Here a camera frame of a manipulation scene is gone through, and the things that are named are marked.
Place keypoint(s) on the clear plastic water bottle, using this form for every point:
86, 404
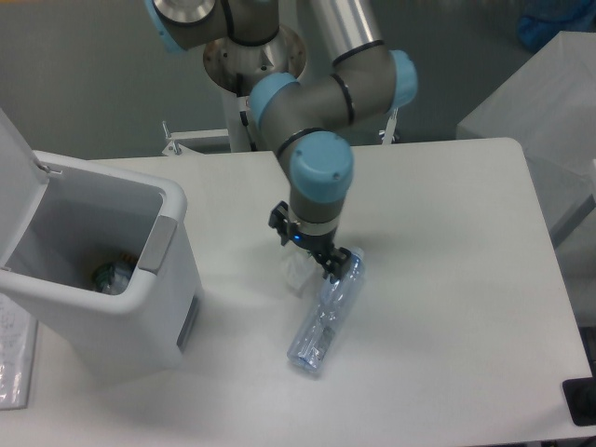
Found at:
327, 315

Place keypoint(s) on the white covered cabinet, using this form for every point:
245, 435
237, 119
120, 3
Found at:
548, 107

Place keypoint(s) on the black device at table edge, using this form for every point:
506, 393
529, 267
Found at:
580, 397

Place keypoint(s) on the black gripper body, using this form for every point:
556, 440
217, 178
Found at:
320, 246

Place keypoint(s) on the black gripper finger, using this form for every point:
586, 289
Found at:
279, 220
335, 262

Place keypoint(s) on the blue plastic bag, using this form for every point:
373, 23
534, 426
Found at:
540, 21

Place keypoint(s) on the white pedestal base frame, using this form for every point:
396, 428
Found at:
178, 143

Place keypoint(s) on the paper sheet in plastic sleeve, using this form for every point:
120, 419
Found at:
18, 337

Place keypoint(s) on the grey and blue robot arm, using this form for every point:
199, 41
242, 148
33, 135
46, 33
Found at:
299, 122

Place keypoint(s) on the white trash can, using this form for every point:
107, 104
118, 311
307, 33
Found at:
61, 218

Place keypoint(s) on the trash inside the can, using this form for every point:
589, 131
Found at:
113, 277

